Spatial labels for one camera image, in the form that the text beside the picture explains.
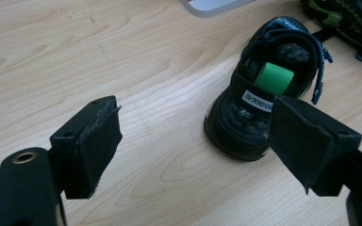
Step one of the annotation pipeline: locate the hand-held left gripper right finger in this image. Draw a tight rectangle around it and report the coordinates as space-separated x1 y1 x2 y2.
269 95 362 198

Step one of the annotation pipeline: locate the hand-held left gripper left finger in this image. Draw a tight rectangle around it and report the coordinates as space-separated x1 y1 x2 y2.
49 95 123 201

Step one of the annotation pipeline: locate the black sandal with green strap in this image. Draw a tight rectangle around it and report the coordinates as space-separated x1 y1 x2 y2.
203 16 334 162
300 0 362 65

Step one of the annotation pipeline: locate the white grey-edged board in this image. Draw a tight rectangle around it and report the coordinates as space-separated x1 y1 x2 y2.
178 0 256 19

